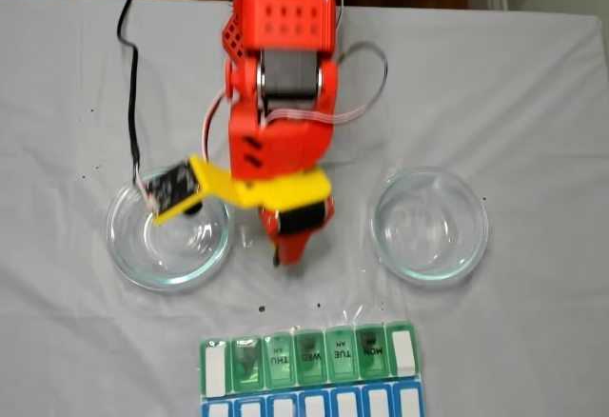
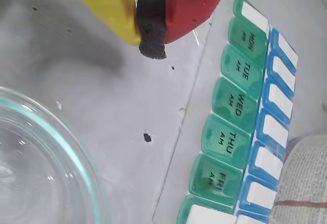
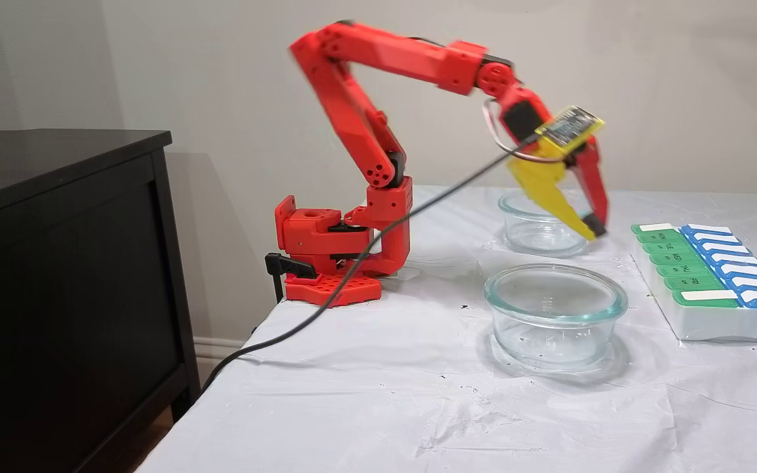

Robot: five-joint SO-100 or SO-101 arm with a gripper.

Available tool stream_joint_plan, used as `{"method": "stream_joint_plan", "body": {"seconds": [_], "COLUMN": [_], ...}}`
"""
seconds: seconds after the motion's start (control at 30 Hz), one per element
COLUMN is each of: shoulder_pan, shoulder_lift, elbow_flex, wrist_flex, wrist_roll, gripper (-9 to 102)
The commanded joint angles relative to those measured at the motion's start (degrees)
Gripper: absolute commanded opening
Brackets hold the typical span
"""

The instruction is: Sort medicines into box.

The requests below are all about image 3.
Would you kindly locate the white tablecloth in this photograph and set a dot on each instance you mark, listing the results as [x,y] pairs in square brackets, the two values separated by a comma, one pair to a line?
[352,407]

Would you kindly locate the black wooden cabinet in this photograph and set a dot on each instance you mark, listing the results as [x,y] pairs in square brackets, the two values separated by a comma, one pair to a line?
[56,295]

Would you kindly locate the clear glass bowl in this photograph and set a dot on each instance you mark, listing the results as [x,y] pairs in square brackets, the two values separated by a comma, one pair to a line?
[536,230]
[510,328]

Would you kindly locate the black table clamp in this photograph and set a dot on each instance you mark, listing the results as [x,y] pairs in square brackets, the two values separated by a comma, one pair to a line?
[286,265]

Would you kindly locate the camera board on yellow mount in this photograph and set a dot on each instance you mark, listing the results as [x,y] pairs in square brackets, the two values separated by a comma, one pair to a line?
[570,128]

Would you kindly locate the weekly pill organizer box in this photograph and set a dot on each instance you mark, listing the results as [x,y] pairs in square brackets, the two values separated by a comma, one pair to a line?
[713,322]

